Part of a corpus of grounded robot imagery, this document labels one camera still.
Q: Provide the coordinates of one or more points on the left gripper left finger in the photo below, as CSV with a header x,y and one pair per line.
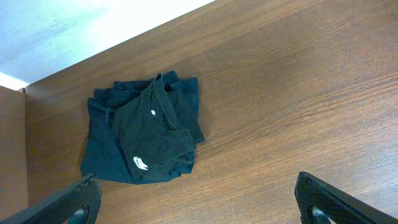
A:
x,y
78,203

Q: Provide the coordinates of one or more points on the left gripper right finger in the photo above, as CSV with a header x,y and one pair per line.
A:
x,y
320,202

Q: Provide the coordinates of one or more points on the dark green black t-shirt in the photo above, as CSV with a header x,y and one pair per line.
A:
x,y
156,145

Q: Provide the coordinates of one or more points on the folded navy blue garment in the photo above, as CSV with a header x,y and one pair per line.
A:
x,y
103,154

